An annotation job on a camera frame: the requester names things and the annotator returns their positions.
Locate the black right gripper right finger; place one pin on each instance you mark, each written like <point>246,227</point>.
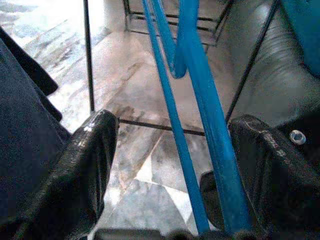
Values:
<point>275,180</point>

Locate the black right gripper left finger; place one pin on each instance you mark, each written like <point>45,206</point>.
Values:
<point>80,162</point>

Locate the blue plastic hanger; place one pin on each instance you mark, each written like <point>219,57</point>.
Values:
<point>200,100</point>

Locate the dark navy garment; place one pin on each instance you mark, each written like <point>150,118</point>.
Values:
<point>20,112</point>

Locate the black metal drying rack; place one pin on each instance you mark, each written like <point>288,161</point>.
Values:
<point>88,50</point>

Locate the grey green leather sofa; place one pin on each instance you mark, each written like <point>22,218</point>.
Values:
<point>275,62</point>

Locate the blue plastic container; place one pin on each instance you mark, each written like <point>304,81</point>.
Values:
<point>305,30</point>

